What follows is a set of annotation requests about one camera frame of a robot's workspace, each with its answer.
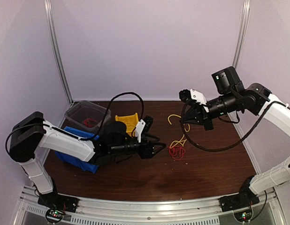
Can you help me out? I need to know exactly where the blue plastic bin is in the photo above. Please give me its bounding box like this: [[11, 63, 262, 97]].
[[54, 126, 99, 173]]

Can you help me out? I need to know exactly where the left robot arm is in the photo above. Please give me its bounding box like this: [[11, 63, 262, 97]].
[[5, 111, 166, 208]]

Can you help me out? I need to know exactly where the left corner aluminium post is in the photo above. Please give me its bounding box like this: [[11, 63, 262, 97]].
[[44, 0, 73, 105]]

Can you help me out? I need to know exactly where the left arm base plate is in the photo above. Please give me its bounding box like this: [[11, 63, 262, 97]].
[[38, 192, 79, 213]]

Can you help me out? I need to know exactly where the yellow plastic bin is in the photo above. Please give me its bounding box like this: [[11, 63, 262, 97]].
[[115, 112, 139, 136]]

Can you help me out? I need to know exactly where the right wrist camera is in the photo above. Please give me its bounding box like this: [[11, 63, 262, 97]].
[[178, 88, 208, 113]]

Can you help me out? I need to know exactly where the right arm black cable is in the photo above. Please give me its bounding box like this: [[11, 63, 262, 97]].
[[181, 100, 281, 152]]

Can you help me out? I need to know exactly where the front aluminium rail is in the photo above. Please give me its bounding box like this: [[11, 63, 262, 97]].
[[11, 186, 287, 225]]

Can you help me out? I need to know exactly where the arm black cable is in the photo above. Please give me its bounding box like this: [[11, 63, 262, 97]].
[[5, 92, 145, 160], [181, 100, 281, 152]]

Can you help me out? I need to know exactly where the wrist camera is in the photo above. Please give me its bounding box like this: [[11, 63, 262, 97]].
[[134, 116, 153, 143], [178, 88, 208, 113]]

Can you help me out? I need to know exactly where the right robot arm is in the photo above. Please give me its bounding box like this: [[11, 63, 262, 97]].
[[179, 66, 290, 207]]

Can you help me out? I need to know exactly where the corner aluminium post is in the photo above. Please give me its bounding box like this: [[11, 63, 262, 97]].
[[232, 0, 251, 69], [44, 0, 73, 105]]

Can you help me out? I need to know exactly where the clear grey plastic tub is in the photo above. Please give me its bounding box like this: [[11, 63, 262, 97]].
[[64, 100, 111, 133]]

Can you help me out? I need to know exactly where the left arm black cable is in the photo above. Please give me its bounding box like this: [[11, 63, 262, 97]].
[[5, 92, 145, 160]]

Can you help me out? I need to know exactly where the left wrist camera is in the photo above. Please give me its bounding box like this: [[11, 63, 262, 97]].
[[134, 116, 153, 143]]

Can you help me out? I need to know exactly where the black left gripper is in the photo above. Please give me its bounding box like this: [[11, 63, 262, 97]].
[[110, 134, 167, 160]]

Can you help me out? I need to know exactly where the yellow cable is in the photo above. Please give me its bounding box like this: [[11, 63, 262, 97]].
[[126, 120, 137, 135], [168, 114, 191, 149]]

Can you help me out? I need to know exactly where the right corner aluminium post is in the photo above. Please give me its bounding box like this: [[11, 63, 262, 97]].
[[232, 0, 251, 69]]

